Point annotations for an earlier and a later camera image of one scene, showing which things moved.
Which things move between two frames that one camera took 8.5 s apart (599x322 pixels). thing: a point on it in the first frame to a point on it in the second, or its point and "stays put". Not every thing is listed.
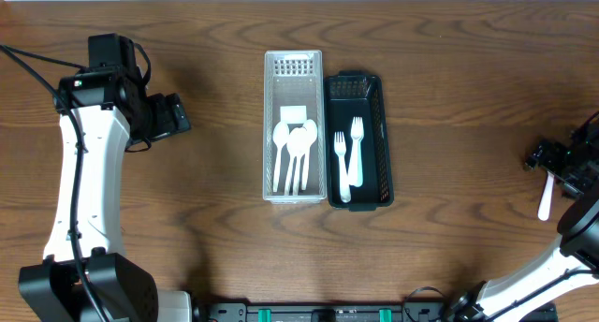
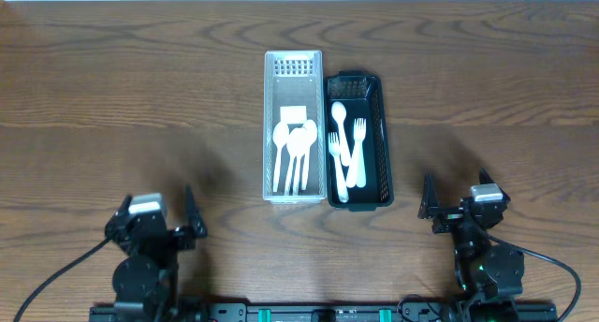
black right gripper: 547,158 to 458,215
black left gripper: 173,114 to 156,229
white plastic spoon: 308,138 stays put
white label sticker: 293,114 stays put
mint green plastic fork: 359,166 stays put
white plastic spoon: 293,141 stays put
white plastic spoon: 298,142 stays put
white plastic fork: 546,201 to 339,113
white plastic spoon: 281,136 stays put
